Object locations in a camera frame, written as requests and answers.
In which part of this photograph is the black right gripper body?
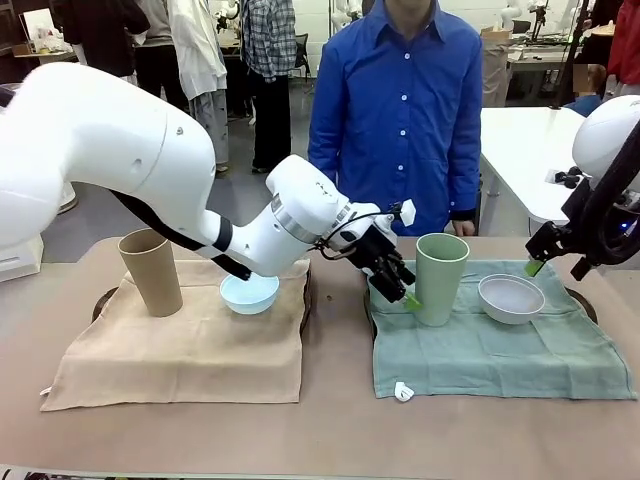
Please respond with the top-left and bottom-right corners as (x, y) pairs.
(524, 218), (576, 264)

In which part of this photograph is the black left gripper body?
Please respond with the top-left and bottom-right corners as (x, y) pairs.
(343, 219), (407, 281)

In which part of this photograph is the pale green tall cup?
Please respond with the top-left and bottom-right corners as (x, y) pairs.
(415, 233), (471, 328)

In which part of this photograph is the white grey bowl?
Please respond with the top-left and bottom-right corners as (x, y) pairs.
(477, 274), (547, 326)

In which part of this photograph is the green cloth mat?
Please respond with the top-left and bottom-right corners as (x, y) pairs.
(368, 259), (633, 403)

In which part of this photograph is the light blue bowl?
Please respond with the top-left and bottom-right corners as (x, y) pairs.
(219, 273), (281, 316)

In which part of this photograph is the beige cloth mat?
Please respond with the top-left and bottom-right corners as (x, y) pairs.
(39, 258), (312, 413)

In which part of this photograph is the tan brown tall cup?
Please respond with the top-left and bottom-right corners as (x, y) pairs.
(116, 229), (183, 319)

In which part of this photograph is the dark brown serving tray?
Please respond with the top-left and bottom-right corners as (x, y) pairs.
(91, 269), (317, 335)
(363, 279), (600, 337)

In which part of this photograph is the white side table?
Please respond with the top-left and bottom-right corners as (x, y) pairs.
(478, 105), (640, 224)

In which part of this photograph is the person in blue shirt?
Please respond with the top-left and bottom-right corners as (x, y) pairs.
(306, 0), (484, 237)

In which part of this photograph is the seated person in blue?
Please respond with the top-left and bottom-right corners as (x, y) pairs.
(563, 61), (610, 119)

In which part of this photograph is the black tripod pole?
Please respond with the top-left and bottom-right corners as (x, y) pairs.
(551, 0), (592, 110)

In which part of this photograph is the person in plaid shirt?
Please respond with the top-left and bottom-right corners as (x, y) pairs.
(241, 0), (299, 174)

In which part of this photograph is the black office chair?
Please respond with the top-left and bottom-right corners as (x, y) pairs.
(293, 32), (312, 84)

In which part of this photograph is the person in red jacket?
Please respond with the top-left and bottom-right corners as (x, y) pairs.
(605, 0), (640, 99)

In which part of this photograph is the person in white coat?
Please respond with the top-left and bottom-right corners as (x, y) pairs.
(167, 0), (231, 169)

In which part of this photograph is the person in grey top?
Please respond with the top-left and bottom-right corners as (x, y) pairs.
(133, 0), (194, 116)

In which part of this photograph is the person in black top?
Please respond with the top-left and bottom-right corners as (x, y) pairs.
(51, 0), (152, 79)

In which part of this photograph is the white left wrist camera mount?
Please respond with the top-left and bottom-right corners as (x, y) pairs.
(386, 198), (418, 226)

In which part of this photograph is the black right arm cable sleeve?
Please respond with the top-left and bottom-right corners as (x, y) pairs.
(568, 110), (640, 282)

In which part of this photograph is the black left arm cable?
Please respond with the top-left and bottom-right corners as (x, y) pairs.
(110, 186), (404, 282)

